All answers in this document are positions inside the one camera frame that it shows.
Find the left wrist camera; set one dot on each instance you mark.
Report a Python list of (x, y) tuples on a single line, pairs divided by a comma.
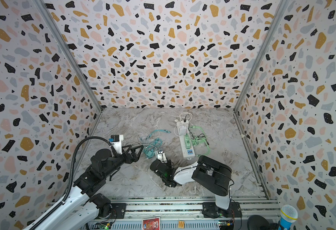
[(116, 141)]

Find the white rectangular charger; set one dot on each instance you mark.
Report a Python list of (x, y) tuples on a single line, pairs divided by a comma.
[(182, 130)]

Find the small white blue power strip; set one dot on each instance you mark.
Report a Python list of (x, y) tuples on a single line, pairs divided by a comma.
[(160, 155)]

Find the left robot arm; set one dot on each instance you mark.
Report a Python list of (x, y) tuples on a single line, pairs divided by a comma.
[(82, 202)]

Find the teal charger plug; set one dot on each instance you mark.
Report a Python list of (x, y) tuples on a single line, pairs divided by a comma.
[(150, 153)]

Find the green charger plug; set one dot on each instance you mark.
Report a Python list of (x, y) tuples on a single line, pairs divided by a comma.
[(187, 141)]

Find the blue toy microphone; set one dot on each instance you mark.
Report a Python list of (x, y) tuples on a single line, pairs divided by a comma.
[(288, 216)]

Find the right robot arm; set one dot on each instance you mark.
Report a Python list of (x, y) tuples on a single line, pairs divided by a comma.
[(209, 173)]

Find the small yellow tag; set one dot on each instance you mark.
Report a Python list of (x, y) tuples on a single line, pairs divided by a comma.
[(181, 224)]

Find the large colourful power strip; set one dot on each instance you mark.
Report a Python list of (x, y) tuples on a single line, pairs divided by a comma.
[(186, 153)]

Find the black round object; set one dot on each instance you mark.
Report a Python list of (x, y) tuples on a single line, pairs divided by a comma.
[(257, 222)]

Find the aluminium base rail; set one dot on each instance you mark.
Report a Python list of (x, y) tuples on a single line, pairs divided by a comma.
[(188, 209)]

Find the red snack packet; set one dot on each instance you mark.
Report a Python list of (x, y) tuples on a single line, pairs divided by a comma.
[(151, 224)]

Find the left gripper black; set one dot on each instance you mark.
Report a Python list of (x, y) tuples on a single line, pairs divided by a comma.
[(134, 158)]

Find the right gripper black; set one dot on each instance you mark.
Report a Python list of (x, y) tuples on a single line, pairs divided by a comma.
[(168, 165)]

